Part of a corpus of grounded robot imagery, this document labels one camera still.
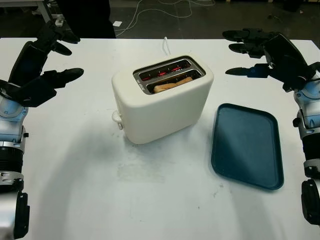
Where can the white toaster lever knob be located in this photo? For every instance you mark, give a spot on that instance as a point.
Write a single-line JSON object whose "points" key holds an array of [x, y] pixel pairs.
{"points": [[116, 117]]}

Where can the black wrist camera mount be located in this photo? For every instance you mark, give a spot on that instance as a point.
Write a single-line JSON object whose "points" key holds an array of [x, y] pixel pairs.
{"points": [[293, 83], [32, 93]]}

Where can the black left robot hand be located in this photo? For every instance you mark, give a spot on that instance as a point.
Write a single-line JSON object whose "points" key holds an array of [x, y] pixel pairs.
{"points": [[26, 62]]}

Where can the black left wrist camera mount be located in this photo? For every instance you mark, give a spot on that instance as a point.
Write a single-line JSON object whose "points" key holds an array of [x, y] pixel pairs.
{"points": [[32, 93]]}

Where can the slice of toast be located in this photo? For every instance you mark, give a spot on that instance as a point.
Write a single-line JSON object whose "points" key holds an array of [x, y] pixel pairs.
{"points": [[170, 86]]}

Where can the teal plastic tray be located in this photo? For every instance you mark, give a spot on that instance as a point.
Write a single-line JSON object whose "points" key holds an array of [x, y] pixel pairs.
{"points": [[247, 147]]}

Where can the white power strip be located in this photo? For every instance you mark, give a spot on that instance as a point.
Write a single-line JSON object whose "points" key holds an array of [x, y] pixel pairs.
{"points": [[59, 23]]}

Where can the white desk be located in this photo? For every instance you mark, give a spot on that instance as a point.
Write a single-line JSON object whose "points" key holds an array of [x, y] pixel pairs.
{"points": [[46, 10]]}

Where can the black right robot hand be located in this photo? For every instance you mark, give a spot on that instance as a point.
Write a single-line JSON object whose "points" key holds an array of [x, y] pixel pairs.
{"points": [[285, 55]]}

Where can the white two-slot toaster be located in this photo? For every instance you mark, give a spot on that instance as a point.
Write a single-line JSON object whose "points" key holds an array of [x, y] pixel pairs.
{"points": [[170, 112]]}

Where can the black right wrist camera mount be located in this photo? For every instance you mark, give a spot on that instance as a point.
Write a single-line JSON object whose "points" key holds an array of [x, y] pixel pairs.
{"points": [[293, 83]]}

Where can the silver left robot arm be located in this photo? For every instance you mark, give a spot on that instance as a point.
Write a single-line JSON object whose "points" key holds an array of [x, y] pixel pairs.
{"points": [[10, 125]]}

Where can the white paper sheet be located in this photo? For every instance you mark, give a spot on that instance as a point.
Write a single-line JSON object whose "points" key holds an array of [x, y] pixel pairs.
{"points": [[117, 23]]}

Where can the small dark floor debris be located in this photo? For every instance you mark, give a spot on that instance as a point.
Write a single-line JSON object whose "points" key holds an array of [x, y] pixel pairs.
{"points": [[273, 17]]}

